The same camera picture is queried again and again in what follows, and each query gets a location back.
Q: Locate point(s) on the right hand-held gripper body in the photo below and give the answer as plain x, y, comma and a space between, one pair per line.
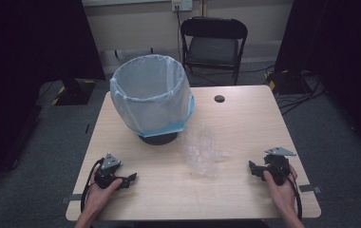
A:
278, 164

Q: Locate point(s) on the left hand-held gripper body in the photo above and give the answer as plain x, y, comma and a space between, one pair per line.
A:
105, 177

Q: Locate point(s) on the clear plastic wrap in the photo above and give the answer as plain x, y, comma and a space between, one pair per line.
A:
200, 152

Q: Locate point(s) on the trash bin with plastic liner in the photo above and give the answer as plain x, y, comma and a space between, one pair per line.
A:
151, 95

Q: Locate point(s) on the person's left hand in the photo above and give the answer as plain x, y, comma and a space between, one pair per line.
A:
101, 196

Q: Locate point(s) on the person's right hand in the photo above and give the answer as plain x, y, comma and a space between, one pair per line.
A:
280, 193

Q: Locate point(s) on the grey table edge clip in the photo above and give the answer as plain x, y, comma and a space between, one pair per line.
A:
72, 198
310, 188

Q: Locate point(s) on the black table grommet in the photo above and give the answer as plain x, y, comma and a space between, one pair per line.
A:
219, 98

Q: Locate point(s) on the black stand base striped tape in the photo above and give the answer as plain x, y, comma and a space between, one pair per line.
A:
74, 93
286, 83

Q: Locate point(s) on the black folding chair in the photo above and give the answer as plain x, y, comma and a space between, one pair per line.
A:
213, 47

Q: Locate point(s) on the dark curtain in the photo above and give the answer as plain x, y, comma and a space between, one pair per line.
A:
26, 63
343, 47

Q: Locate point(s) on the white wall outlet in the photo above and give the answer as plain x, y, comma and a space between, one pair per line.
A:
181, 4

